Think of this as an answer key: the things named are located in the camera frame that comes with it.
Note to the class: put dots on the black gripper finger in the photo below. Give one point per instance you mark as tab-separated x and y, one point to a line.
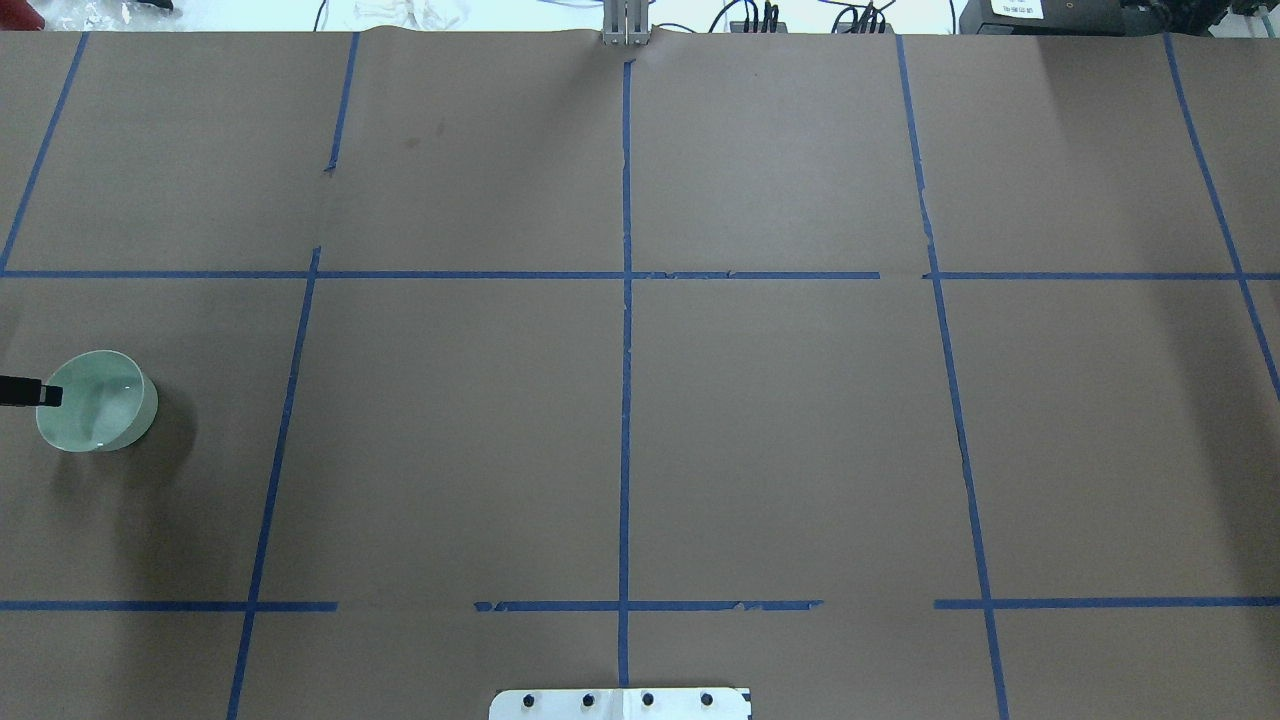
28	392

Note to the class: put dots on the pale green ceramic bowl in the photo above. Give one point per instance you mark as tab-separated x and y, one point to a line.
107	403

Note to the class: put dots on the black printer box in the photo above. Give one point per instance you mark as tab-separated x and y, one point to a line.
1089	18

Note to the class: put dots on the black power strip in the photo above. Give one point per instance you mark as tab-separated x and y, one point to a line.
860	19
753	18

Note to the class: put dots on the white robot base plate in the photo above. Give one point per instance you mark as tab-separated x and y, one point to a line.
623	703

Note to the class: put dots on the aluminium frame post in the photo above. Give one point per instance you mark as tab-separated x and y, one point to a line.
626	22

